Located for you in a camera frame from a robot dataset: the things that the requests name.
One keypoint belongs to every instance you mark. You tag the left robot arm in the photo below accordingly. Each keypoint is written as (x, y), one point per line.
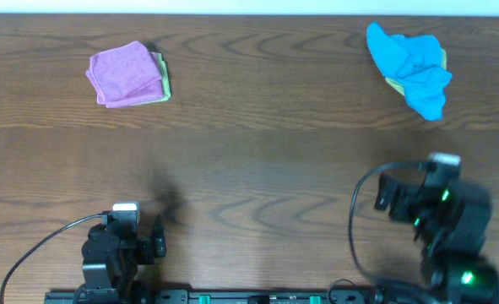
(111, 257)

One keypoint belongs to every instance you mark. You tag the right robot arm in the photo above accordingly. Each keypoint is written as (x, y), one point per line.
(450, 218)

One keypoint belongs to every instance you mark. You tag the folded green microfiber cloth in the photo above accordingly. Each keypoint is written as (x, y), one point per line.
(159, 91)

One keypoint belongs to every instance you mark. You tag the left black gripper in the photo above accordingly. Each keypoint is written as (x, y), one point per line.
(149, 246)

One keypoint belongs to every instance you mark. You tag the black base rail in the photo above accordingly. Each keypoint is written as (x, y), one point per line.
(342, 295)

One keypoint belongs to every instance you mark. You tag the folded purple microfiber cloth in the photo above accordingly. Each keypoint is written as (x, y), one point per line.
(118, 74)

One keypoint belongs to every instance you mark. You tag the crumpled green microfiber cloth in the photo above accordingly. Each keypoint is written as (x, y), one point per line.
(400, 88)

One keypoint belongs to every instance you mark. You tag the blue microfiber cloth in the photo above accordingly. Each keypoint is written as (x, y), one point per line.
(414, 62)

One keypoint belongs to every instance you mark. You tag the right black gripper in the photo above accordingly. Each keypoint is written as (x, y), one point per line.
(404, 197)

